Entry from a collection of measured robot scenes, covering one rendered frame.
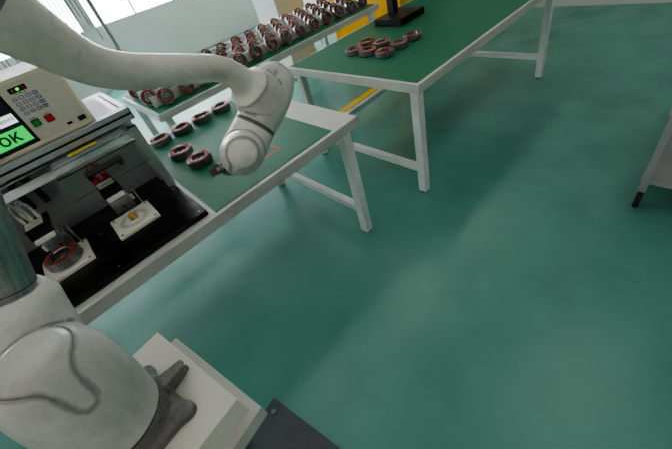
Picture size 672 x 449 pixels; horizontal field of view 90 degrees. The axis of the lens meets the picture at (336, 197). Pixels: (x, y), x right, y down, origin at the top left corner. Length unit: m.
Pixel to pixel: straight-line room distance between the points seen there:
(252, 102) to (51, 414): 0.62
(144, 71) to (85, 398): 0.51
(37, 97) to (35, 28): 0.85
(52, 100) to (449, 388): 1.73
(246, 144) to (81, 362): 0.47
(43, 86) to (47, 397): 1.02
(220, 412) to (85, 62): 0.63
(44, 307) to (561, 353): 1.60
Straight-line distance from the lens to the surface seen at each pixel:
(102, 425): 0.70
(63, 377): 0.65
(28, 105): 1.46
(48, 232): 1.49
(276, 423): 1.61
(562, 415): 1.57
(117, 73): 0.66
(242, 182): 1.39
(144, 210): 1.48
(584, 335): 1.72
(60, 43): 0.63
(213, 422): 0.77
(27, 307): 0.80
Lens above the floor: 1.45
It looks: 39 degrees down
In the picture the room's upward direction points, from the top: 17 degrees counter-clockwise
